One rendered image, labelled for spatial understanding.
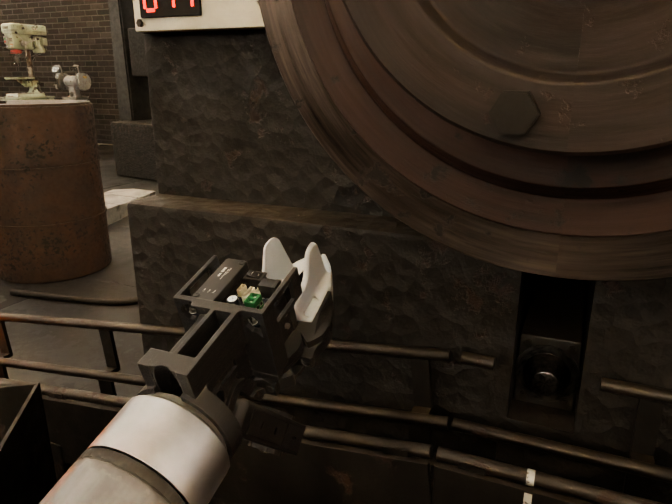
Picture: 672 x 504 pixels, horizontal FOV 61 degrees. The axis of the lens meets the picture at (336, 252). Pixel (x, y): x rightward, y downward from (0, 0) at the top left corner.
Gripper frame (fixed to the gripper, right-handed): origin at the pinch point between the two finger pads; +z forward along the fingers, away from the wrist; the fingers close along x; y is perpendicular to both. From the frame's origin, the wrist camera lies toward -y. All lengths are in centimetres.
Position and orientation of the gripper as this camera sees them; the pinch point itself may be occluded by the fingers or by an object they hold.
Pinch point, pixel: (316, 270)
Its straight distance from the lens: 51.3
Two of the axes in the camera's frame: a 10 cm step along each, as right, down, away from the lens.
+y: -1.2, -8.2, -5.6
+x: -9.2, -1.2, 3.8
